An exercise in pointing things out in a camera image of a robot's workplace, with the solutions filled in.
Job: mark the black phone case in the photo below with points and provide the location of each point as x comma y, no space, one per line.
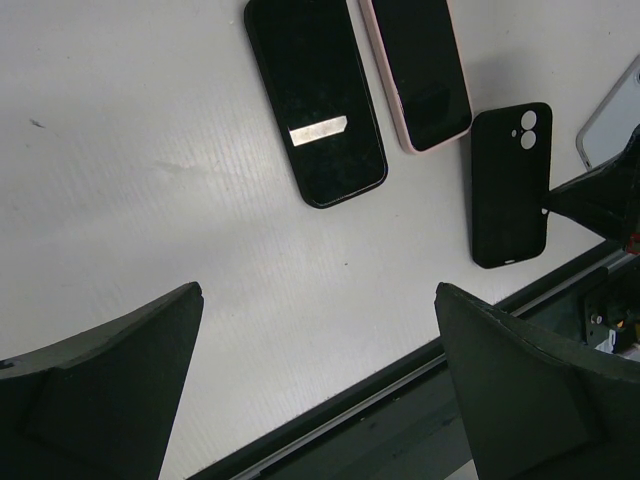
380,180
510,171

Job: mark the dark phone grey frame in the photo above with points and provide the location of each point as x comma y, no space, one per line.
315,95

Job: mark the light blue phone face-down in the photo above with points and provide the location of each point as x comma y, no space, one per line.
607,131

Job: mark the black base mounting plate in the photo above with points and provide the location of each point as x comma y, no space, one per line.
404,422

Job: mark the pink phone case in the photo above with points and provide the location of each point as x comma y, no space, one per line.
390,90

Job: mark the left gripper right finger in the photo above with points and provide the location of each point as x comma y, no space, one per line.
534,404

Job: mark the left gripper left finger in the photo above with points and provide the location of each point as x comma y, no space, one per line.
100,404

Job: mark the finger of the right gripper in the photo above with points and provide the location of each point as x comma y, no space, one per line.
605,199

